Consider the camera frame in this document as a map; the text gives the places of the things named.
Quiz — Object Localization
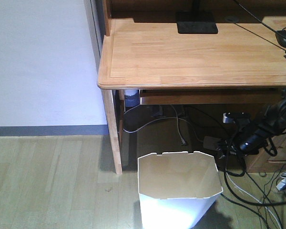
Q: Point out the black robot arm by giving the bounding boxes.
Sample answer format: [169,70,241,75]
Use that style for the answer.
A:
[216,99,286,157]

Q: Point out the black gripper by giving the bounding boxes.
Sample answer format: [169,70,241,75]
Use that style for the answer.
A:
[216,121,271,160]

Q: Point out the black computer mouse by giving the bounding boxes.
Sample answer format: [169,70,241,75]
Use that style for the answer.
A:
[276,30,286,48]

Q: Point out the wooden desk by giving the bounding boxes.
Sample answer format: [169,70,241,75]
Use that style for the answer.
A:
[98,0,286,174]

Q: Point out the black thick floor cable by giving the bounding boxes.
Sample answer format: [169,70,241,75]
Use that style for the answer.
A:
[219,124,286,229]

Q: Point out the white paper trash bin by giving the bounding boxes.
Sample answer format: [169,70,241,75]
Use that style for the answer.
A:
[138,151,223,229]

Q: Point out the black monitor stand base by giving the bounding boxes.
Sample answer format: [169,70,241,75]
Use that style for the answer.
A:
[176,11,218,34]

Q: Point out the white grey cable under desk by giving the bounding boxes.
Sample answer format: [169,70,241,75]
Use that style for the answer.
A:
[123,104,189,146]

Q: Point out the white power strip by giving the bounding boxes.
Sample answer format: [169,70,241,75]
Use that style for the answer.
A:
[203,136,235,153]

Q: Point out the white blue cylinder under desk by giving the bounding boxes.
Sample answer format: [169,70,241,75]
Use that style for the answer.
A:
[124,89,139,107]

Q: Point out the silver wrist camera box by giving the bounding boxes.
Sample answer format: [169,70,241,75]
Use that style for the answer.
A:
[222,112,251,124]

